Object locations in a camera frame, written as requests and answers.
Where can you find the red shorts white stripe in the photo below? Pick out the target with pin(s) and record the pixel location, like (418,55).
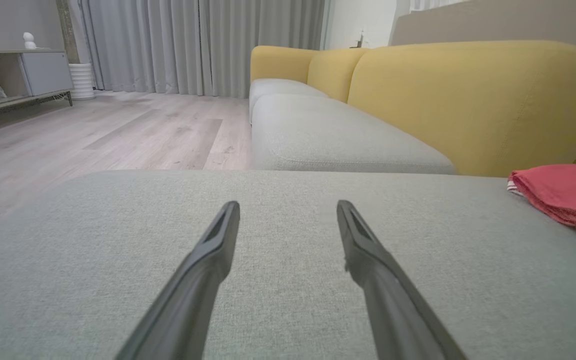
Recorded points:
(563,192)

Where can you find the white ribbed planter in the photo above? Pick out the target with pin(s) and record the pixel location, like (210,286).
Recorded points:
(82,81)

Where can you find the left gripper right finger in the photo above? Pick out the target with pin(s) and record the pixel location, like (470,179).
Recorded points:
(388,300)

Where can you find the grey low cabinet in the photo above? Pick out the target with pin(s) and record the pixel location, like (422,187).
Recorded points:
(43,72)

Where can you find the grey sofa seat cushion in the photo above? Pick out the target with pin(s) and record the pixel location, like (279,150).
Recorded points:
(278,87)
(328,140)

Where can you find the white figurine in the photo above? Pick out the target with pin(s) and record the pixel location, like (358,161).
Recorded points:
(29,41)

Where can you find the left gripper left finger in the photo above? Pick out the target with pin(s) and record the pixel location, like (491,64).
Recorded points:
(193,290)

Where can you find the grey pleated curtain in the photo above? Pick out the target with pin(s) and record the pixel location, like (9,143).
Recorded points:
(168,45)

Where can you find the brown plant trunk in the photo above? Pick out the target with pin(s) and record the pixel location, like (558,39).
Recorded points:
(68,30)

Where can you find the small yellow sofa backrest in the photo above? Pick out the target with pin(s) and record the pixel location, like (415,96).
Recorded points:
(333,70)

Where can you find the large yellow sofa backrest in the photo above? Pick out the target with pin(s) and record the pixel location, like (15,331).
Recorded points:
(468,100)

